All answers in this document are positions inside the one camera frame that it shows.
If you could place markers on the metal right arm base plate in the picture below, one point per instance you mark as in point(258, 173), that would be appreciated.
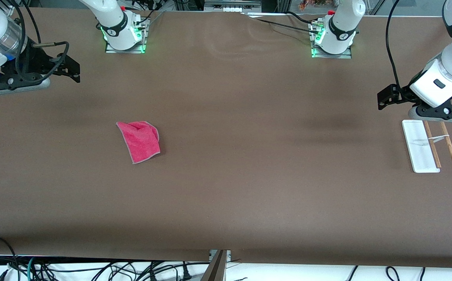
point(145, 37)

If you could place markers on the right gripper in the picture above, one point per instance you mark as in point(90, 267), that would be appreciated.
point(38, 61)

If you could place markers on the white flat strip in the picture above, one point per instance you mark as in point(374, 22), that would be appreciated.
point(265, 15)

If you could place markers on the brown post with metal bracket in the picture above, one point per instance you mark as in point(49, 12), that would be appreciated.
point(216, 269)

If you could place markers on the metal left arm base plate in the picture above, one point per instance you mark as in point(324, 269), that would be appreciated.
point(347, 54)

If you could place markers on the red towel with grey trim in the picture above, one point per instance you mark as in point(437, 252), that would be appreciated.
point(140, 142)

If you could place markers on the grey power strip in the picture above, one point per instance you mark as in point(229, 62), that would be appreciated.
point(232, 5)

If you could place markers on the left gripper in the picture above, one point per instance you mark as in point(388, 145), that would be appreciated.
point(403, 95)

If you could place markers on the white rectangular tray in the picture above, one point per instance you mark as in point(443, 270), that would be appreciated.
point(419, 148)

